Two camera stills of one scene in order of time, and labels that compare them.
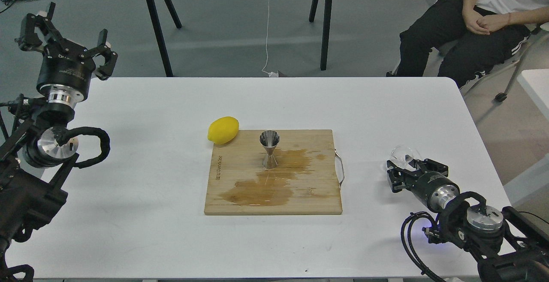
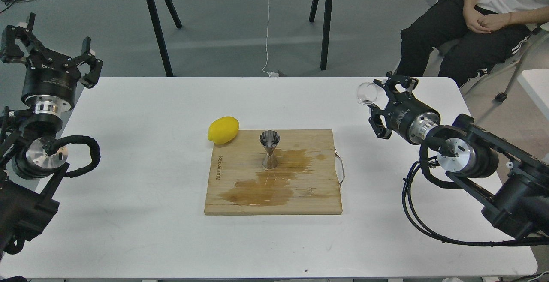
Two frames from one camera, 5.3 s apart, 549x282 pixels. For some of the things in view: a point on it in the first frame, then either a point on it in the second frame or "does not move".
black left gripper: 66,68 to 50,82
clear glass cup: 402,155 to 366,93
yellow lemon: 222,130 does not move
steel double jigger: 269,139 does not move
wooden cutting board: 306,181 does not move
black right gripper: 434,188 to 406,115
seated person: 489,22 does not move
